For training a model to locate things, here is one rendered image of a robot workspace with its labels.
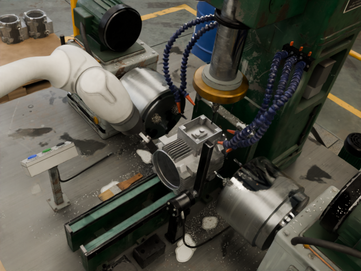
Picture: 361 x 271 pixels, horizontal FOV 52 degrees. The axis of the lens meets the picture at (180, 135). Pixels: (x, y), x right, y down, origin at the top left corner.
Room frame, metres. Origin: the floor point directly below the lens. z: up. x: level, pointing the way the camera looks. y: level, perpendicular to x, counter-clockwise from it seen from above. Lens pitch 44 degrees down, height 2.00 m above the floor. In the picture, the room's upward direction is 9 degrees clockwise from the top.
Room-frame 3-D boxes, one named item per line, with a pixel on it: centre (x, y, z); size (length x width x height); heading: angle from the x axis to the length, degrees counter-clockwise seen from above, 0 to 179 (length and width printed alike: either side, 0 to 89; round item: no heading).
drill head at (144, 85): (1.20, 0.19, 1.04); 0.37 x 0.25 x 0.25; 47
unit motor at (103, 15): (1.37, 0.41, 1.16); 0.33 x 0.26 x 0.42; 47
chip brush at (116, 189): (0.90, 0.20, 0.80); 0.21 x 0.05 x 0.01; 140
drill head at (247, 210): (0.73, -0.32, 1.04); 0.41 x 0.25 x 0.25; 47
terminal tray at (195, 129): (0.95, -0.07, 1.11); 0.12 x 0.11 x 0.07; 136
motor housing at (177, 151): (0.92, -0.04, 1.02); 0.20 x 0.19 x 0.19; 136
